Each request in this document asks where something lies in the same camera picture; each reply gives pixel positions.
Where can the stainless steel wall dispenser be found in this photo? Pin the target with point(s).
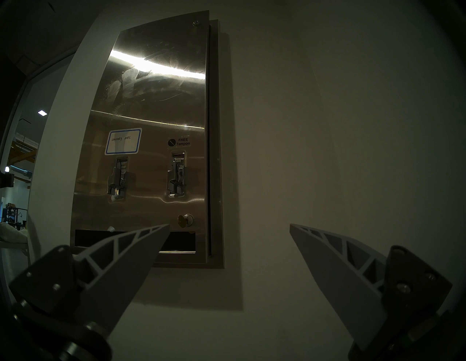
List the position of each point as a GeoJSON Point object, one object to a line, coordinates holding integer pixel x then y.
{"type": "Point", "coordinates": [156, 98]}

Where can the free tampon sticker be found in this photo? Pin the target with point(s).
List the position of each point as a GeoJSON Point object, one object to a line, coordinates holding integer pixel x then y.
{"type": "Point", "coordinates": [180, 142]}

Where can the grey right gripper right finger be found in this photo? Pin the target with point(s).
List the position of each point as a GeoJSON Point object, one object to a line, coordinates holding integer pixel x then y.
{"type": "Point", "coordinates": [346, 284]}

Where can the brass key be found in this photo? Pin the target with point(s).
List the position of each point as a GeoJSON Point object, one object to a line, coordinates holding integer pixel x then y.
{"type": "Point", "coordinates": [182, 221]}

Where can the grey ceiling duct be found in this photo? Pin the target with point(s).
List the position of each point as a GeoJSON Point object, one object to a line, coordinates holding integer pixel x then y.
{"type": "Point", "coordinates": [22, 171]}

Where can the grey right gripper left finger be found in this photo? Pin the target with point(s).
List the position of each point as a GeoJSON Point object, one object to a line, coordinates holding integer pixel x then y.
{"type": "Point", "coordinates": [120, 276]}

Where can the white terry cloth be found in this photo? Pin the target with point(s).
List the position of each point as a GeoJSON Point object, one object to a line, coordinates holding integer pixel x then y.
{"type": "Point", "coordinates": [11, 233]}

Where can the metal dispenser lever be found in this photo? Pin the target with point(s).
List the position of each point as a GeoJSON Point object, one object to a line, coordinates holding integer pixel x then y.
{"type": "Point", "coordinates": [177, 178]}
{"type": "Point", "coordinates": [120, 180]}

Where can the white blue-bordered label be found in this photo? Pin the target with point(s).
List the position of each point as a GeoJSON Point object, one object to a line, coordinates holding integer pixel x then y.
{"type": "Point", "coordinates": [123, 142]}

